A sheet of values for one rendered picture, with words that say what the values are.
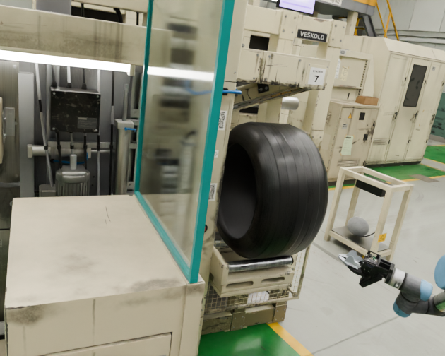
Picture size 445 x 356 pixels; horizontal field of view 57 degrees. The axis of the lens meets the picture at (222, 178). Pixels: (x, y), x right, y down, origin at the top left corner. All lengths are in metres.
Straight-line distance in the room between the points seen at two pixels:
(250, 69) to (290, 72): 0.21
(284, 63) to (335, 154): 4.37
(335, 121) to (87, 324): 5.47
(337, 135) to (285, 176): 4.63
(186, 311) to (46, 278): 0.31
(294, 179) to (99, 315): 0.93
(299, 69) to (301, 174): 0.60
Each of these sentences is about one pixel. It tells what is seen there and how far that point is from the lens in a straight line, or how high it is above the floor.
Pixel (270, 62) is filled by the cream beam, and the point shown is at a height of 1.74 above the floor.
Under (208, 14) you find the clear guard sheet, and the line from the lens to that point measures 0.87.
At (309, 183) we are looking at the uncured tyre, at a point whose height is 1.32.
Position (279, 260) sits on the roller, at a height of 0.91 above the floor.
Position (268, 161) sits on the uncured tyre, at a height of 1.38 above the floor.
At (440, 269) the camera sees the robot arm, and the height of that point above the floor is 1.18.
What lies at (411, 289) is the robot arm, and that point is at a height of 0.98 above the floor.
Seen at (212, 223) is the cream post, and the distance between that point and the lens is 1.69.
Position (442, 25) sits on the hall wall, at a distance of 14.22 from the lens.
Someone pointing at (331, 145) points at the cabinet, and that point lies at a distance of 6.16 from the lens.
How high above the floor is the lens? 1.77
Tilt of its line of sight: 17 degrees down
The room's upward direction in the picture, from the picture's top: 8 degrees clockwise
